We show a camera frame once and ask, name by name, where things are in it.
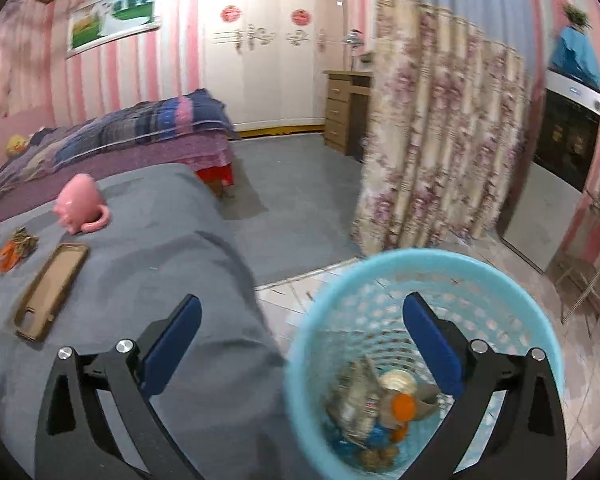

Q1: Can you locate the small brown paper ball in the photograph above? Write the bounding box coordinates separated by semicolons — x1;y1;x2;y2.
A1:
9;226;40;257

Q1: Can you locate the green potted plant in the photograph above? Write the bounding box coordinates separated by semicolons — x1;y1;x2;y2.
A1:
562;2;593;28

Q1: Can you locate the white board panel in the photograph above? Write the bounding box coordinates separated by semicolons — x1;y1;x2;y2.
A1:
500;160;586;273

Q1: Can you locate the bed with purple sheet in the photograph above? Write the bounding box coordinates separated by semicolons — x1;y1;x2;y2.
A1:
0;87;243;221

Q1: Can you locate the round orange peel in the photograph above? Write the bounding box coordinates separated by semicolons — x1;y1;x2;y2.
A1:
389;392;417;423

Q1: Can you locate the desk lamp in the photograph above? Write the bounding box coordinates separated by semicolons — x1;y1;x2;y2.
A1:
341;29;366;72

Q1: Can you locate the wooden desk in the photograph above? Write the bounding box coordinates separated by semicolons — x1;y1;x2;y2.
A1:
324;70;376;158

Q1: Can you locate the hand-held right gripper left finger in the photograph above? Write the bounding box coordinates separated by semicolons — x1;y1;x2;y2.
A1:
34;294;203;480

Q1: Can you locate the blue plastic bag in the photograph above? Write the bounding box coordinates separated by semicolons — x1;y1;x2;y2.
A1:
330;422;396;453

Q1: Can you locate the grey-brown cardboard piece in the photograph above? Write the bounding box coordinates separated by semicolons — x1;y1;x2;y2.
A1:
415;385;441;416

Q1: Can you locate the pink piggy bank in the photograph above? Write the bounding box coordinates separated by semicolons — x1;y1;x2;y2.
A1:
54;173;112;235

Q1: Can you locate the silver snack wrapper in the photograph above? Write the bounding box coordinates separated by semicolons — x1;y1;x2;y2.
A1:
327;355;391;443

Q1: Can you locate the black appliance with white top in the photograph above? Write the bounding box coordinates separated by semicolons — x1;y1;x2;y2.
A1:
530;70;600;193

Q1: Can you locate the brown phone case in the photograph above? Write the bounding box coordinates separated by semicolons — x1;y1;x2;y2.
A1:
14;242;90;343

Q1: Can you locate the white metal rack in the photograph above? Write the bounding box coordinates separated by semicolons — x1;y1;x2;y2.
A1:
555;185;600;331

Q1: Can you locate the orange plastic bag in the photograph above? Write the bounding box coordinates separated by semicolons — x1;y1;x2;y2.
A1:
0;241;23;273

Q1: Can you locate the white wardrobe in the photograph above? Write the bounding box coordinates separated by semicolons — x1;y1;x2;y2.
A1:
200;0;353;133

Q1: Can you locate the landscape wall painting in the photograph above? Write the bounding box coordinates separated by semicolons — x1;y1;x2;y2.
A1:
66;0;162;57

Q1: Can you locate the white round lid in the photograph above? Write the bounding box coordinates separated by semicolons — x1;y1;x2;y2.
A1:
380;370;420;396

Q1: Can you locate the blue plastic wastebasket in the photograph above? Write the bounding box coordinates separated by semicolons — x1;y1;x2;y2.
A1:
284;248;566;480

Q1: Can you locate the floral curtain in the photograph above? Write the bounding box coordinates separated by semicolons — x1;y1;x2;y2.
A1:
350;0;533;253

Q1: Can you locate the plaid patchwork quilt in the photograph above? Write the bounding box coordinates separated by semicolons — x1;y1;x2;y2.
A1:
0;89;241;186

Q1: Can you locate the blue cloth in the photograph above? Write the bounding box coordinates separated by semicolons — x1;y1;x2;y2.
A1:
550;25;600;91

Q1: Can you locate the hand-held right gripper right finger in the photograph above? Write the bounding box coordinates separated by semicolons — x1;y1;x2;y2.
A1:
401;291;567;480

